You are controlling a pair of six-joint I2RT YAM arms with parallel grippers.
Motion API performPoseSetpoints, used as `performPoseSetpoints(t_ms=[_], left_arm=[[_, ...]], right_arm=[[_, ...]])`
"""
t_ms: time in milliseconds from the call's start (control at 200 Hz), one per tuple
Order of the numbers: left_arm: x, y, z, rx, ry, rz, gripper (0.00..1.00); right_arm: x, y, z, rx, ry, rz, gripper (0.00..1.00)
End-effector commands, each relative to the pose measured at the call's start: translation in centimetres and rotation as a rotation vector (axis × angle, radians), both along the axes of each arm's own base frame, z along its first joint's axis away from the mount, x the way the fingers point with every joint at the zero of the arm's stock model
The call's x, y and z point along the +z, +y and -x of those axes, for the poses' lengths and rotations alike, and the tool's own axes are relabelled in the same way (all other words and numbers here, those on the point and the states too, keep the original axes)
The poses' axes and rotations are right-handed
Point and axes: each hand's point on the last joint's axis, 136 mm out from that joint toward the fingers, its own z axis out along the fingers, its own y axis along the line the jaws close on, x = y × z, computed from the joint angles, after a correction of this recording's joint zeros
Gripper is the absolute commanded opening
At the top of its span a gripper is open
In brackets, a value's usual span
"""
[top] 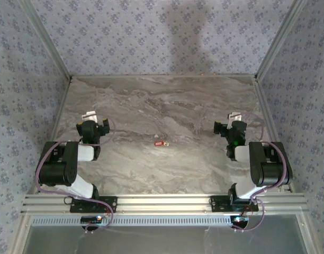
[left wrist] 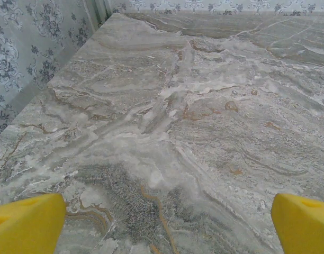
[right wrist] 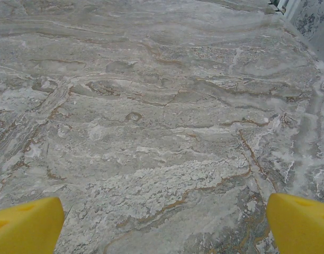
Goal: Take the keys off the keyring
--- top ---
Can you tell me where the small right circuit board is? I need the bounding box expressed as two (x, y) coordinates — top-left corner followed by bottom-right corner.
(230, 215), (250, 224)

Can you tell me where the small circuit board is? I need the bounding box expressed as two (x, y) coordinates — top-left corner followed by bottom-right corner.
(80, 215), (103, 223)
(230, 215), (250, 224)

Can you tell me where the small left circuit board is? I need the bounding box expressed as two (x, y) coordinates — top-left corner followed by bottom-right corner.
(80, 215), (103, 223)

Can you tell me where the grey metal sheet panel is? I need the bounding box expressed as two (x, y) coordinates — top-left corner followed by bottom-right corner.
(24, 224), (311, 254)

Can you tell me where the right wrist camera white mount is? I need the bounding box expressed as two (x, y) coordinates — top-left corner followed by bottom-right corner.
(227, 112), (242, 125)

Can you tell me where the aluminium left side rail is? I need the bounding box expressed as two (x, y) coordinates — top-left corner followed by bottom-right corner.
(26, 78), (73, 195)

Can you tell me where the aluminium right side rail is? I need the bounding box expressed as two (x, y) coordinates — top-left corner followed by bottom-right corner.
(253, 78), (296, 193)

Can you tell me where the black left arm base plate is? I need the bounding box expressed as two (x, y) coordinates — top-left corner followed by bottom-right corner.
(69, 196), (118, 213)

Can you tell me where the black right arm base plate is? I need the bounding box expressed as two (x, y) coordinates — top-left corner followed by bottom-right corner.
(209, 195), (259, 212)

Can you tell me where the aluminium back edge rail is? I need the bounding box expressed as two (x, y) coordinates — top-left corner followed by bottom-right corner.
(70, 74), (258, 79)

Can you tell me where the aluminium left corner post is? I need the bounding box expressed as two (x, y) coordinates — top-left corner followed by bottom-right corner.
(19, 0), (74, 81)

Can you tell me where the aluminium corner post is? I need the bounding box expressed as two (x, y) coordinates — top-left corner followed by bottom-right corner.
(19, 0), (74, 81)
(254, 0), (308, 80)

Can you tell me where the aluminium right corner post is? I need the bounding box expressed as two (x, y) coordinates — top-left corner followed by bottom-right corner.
(254, 0), (308, 80)

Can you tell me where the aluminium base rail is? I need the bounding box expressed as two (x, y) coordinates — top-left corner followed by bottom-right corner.
(20, 193), (310, 214)

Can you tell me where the grey slotted cable duct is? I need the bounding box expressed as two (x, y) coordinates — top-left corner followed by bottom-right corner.
(32, 214), (235, 226)

